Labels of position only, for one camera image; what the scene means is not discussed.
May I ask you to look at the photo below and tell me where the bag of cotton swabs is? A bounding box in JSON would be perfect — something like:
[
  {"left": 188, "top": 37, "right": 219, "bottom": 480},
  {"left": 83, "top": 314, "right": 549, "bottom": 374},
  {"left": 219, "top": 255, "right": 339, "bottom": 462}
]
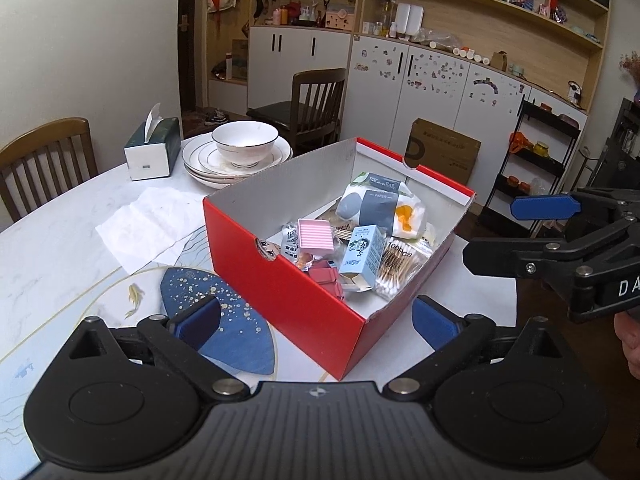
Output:
[{"left": 374, "top": 239, "right": 434, "bottom": 302}]

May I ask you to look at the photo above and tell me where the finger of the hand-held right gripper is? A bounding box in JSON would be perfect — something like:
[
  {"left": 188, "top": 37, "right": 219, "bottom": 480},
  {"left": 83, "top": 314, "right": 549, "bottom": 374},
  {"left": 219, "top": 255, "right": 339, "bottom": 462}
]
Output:
[
  {"left": 462, "top": 214, "right": 640, "bottom": 282},
  {"left": 510, "top": 187, "right": 640, "bottom": 234}
]

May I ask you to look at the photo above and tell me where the grey white tissue pack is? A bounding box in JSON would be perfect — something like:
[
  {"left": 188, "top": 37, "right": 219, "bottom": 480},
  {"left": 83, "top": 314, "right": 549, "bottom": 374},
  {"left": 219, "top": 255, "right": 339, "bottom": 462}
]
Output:
[{"left": 334, "top": 172, "right": 427, "bottom": 242}]

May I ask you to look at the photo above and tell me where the brown cardboard carton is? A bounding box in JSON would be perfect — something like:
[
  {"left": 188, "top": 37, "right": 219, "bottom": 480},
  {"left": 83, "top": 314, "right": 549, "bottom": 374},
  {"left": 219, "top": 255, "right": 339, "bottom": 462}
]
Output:
[{"left": 410, "top": 117, "right": 482, "bottom": 187}]

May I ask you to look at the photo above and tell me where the brown wooden chair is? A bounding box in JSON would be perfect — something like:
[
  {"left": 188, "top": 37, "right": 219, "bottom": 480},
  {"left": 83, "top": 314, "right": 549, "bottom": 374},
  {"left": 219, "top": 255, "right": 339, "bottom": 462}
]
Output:
[{"left": 0, "top": 117, "right": 99, "bottom": 224}]

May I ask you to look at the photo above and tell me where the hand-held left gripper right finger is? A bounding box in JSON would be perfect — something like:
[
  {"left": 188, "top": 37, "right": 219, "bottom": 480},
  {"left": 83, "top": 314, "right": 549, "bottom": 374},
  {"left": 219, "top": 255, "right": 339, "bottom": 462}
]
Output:
[{"left": 382, "top": 295, "right": 571, "bottom": 403}]

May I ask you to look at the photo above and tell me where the black storage rack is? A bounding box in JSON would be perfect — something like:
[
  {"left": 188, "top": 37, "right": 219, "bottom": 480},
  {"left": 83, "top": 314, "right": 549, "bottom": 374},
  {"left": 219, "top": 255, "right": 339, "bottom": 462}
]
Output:
[{"left": 479, "top": 94, "right": 597, "bottom": 239}]

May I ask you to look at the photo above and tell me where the cartoon face packet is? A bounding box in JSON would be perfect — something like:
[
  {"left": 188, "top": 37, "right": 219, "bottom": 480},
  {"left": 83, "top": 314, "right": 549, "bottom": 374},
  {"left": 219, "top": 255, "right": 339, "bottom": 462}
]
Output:
[{"left": 255, "top": 239, "right": 282, "bottom": 262}]

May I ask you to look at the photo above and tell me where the white double-door cabinet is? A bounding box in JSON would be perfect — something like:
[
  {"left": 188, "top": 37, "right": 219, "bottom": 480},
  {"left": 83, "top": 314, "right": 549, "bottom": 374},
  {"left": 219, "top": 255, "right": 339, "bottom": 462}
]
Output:
[{"left": 247, "top": 25, "right": 352, "bottom": 112}]

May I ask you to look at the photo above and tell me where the wooden wall shelf unit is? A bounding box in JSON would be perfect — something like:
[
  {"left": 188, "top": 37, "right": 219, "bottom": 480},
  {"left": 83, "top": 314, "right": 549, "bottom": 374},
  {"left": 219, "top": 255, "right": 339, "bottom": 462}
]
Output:
[{"left": 357, "top": 0, "right": 614, "bottom": 113}]

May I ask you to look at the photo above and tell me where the person's right hand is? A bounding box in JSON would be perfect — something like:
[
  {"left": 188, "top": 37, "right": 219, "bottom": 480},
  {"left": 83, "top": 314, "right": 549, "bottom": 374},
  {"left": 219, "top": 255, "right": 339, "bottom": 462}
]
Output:
[{"left": 616, "top": 309, "right": 640, "bottom": 379}]

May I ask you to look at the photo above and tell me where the dark wooden chair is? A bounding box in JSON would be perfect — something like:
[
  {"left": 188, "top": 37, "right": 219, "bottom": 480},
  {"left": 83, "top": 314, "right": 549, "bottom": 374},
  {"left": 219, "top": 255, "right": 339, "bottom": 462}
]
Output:
[{"left": 246, "top": 67, "right": 347, "bottom": 157}]

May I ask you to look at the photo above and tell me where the pink binder clip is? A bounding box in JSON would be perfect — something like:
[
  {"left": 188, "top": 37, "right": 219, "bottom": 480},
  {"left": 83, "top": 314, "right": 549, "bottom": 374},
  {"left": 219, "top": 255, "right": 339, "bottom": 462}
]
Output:
[{"left": 307, "top": 259, "right": 347, "bottom": 302}]

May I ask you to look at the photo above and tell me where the white sticker-covered cabinet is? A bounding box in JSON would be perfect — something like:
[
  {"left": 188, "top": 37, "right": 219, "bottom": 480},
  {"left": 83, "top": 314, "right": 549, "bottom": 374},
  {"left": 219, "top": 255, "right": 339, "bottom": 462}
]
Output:
[{"left": 345, "top": 35, "right": 592, "bottom": 197}]

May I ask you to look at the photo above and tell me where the pink striped box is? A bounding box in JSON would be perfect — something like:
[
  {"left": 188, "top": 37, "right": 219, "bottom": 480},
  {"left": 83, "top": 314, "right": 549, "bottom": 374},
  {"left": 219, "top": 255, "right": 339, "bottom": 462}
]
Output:
[{"left": 297, "top": 218, "right": 335, "bottom": 256}]

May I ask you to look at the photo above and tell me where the dark wooden door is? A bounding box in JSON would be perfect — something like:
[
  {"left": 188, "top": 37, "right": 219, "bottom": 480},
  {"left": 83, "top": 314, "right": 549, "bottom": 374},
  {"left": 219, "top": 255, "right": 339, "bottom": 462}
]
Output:
[{"left": 176, "top": 0, "right": 211, "bottom": 117}]

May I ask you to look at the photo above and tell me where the small light blue box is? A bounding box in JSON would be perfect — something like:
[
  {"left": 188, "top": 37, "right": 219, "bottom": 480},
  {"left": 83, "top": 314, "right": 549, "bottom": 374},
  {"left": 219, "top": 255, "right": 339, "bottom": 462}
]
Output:
[{"left": 338, "top": 225, "right": 389, "bottom": 292}]

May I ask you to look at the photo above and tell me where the brown snack packet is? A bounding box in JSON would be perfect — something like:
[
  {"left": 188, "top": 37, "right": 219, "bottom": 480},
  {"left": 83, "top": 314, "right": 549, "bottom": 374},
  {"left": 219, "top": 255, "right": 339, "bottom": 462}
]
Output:
[{"left": 320, "top": 210, "right": 357, "bottom": 239}]

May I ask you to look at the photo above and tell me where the white paper napkin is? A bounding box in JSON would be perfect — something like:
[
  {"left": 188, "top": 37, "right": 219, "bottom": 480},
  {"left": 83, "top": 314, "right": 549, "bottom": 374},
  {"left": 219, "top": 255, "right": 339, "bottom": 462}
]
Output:
[{"left": 95, "top": 186, "right": 214, "bottom": 276}]

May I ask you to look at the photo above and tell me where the red cardboard box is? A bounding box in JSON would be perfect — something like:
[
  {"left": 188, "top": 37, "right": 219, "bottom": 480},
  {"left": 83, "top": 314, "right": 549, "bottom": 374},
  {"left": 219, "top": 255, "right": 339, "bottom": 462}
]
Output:
[{"left": 202, "top": 136, "right": 476, "bottom": 382}]

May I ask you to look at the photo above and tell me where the green white tissue box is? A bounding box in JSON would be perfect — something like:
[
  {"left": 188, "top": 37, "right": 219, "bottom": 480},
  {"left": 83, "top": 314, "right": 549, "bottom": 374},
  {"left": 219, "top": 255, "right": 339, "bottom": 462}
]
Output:
[{"left": 123, "top": 102, "right": 182, "bottom": 182}]

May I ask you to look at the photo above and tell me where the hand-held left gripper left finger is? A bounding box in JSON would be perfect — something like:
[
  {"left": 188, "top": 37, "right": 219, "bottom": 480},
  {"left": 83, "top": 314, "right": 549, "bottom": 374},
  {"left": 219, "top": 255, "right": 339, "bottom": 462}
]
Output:
[{"left": 60, "top": 296, "right": 251, "bottom": 405}]

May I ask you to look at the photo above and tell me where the white bowl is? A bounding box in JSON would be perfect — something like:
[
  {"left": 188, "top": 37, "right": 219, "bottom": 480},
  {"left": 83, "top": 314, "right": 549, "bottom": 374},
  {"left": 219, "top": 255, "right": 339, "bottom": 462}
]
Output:
[{"left": 211, "top": 120, "right": 280, "bottom": 170}]

